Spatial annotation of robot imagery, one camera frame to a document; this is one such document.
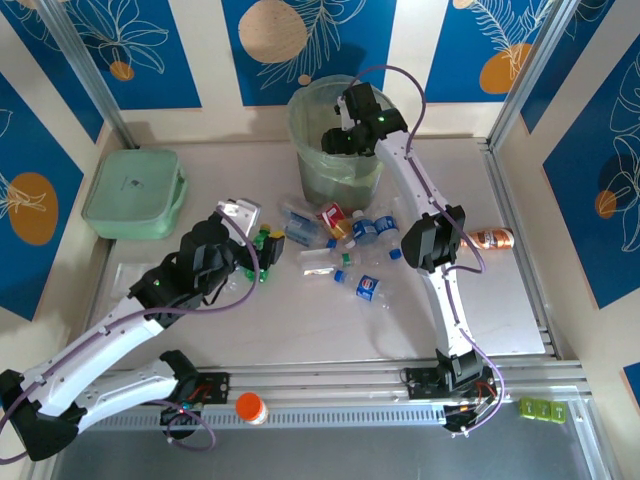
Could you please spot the green lidded container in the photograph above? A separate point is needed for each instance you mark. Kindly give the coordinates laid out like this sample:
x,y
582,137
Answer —
x,y
130,190

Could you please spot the small controller board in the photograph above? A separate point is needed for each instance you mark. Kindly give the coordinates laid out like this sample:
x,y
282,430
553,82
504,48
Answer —
x,y
180,411
465,415

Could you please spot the grey metal panel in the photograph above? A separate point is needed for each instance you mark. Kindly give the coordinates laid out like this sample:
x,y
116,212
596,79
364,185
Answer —
x,y
320,455

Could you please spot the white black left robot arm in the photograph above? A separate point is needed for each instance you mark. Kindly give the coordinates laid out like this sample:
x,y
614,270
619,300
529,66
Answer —
x,y
100,345

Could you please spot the clear bottle with green cap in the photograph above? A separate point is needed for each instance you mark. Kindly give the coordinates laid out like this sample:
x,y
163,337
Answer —
x,y
320,260

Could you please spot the blue label bottle white cap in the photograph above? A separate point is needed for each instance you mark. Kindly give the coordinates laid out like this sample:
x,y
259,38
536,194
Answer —
x,y
363,229

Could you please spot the green translucent trash bin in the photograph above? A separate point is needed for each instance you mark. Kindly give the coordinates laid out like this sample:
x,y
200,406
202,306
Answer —
x,y
325,185

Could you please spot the aluminium frame post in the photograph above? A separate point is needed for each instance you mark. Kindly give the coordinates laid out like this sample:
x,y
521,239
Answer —
x,y
529,75
89,75

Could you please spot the green plastic soda bottle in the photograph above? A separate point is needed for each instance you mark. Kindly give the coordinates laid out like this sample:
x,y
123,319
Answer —
x,y
260,239

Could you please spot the green translucent bin liner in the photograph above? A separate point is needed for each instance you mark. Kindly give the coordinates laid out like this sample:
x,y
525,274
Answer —
x,y
305,115

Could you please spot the clear plastic packet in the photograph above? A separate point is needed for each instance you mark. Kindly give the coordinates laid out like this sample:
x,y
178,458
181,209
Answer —
x,y
131,280

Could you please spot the clear bottle with blue cap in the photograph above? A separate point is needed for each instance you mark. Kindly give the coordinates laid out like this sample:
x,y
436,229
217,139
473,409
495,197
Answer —
x,y
300,225

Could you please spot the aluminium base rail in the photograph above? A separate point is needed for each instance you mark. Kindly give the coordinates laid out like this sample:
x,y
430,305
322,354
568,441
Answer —
x,y
320,380

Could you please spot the red label amber bottle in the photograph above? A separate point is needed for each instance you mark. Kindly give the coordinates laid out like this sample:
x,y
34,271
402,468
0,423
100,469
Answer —
x,y
331,215

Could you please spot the orange soda can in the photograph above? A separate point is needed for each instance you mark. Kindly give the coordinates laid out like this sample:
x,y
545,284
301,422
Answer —
x,y
492,239

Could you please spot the white bottle with orange cap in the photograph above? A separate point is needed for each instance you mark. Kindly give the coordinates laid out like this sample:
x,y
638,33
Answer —
x,y
250,406

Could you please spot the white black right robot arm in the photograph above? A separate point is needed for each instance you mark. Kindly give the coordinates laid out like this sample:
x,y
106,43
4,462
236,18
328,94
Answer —
x,y
445,310

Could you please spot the small green box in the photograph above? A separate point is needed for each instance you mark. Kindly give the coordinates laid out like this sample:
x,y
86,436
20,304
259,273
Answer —
x,y
542,409
557,411
527,407

